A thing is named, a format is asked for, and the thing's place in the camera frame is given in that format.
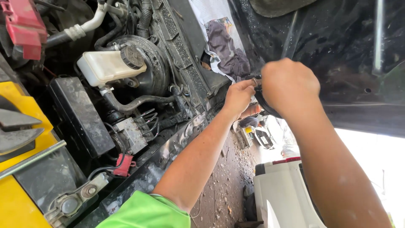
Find black corrugated hose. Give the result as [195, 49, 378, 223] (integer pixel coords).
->
[137, 0, 153, 39]

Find yellow car body panel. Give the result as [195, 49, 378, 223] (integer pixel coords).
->
[0, 81, 68, 228]

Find black reservoir cap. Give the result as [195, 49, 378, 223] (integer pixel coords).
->
[120, 45, 145, 70]

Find silver brake pump block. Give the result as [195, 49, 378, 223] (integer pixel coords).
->
[111, 117, 150, 156]

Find white brake fluid reservoir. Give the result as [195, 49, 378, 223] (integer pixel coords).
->
[77, 50, 147, 88]

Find grey metal hinge bracket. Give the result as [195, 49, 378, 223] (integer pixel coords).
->
[44, 172, 109, 227]

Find white wrapped pipe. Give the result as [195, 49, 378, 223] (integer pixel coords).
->
[45, 3, 109, 49]

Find black cowl panel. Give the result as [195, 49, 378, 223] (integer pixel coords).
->
[151, 0, 232, 106]

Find silver hood prop rod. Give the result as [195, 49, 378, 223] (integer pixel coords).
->
[0, 140, 67, 181]

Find black fuse box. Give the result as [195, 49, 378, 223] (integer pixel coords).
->
[49, 77, 116, 158]

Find black round brake booster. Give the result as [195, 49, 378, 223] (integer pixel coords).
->
[107, 35, 170, 97]

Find grey plastic trim pieces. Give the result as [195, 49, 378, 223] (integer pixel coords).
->
[0, 109, 45, 156]

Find black rubber hose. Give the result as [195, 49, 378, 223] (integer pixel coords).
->
[102, 90, 176, 115]

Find white vehicle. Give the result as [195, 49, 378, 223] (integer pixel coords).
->
[252, 156, 327, 228]

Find red battery terminal cover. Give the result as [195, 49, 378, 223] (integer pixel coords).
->
[0, 0, 48, 61]

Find windshield with paper behind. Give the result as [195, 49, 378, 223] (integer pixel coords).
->
[188, 0, 254, 83]

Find person's left hand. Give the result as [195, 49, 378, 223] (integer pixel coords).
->
[222, 79, 257, 121]

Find green shirt sleeve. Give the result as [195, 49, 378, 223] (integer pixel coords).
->
[95, 190, 192, 228]

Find black car hood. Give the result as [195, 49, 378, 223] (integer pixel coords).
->
[227, 0, 405, 138]

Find small red terminal cap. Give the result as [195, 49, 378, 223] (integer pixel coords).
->
[113, 153, 137, 177]

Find black curved rubber part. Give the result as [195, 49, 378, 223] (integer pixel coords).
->
[254, 85, 283, 119]

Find person's right hand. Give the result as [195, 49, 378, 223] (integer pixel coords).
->
[260, 58, 321, 119]

